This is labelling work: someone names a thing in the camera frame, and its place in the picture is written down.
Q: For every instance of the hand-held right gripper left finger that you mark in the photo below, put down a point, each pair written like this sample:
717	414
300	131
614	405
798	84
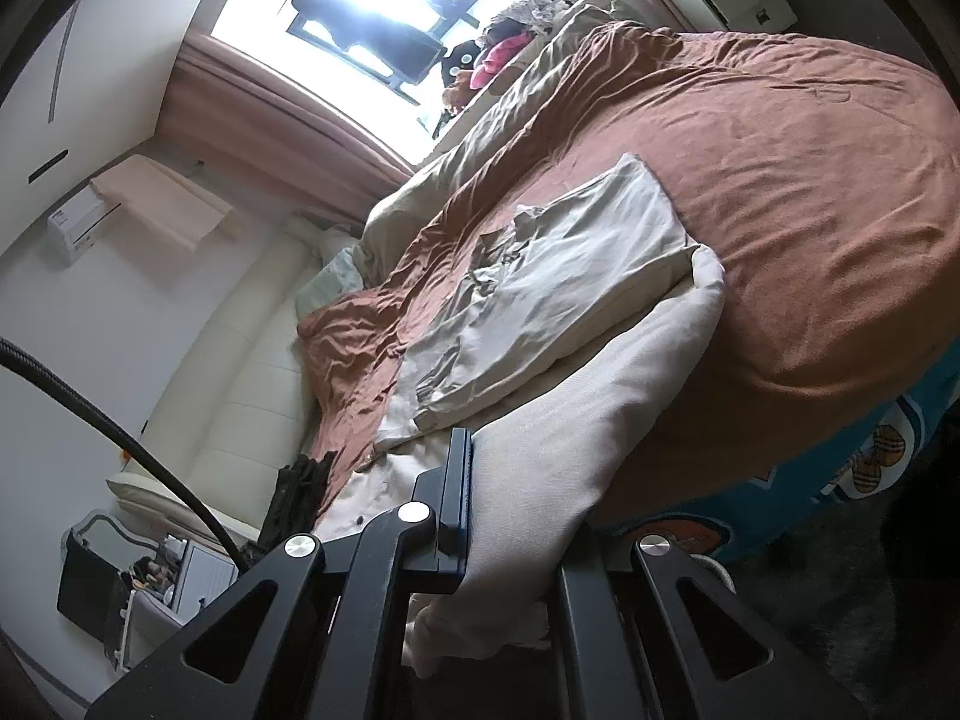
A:
466	487

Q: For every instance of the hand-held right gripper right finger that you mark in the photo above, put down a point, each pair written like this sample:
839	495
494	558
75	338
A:
585	615

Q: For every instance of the beige jacket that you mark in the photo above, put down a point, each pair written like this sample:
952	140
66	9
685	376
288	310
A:
570	277

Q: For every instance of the black clothes pile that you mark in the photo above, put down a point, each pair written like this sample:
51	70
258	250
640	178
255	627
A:
300	495

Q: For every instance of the pile of mixed clothes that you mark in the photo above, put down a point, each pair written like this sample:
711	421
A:
540	11

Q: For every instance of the pale green pillow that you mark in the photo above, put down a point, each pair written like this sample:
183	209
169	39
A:
330	286

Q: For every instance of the cream padded headboard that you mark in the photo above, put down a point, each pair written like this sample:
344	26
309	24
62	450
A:
240	390

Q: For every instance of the white bedside cabinet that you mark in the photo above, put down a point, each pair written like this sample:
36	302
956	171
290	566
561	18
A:
210	570

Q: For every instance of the white pillow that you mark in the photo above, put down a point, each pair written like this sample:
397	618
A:
339	244

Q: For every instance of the blue printed bed sheet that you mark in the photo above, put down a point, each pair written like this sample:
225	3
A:
862	465

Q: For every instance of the beige duvet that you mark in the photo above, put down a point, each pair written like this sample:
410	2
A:
480	142

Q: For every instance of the brown plush toy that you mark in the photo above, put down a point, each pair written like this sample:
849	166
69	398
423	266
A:
457	94

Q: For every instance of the pink curtain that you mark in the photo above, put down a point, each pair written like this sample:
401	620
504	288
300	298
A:
285	112

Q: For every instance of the beige cloth cover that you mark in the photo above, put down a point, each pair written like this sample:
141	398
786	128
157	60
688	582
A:
165	199

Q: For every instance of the black plush toy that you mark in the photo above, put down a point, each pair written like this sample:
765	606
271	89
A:
459	58

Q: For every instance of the pink cloth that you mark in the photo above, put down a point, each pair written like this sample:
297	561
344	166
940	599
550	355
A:
499	52

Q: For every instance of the brown duvet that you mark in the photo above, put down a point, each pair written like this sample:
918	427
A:
825	202

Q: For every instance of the white air conditioner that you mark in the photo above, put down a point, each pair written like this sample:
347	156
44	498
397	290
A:
82	225

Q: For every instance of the window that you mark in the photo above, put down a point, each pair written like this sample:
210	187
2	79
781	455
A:
262	15

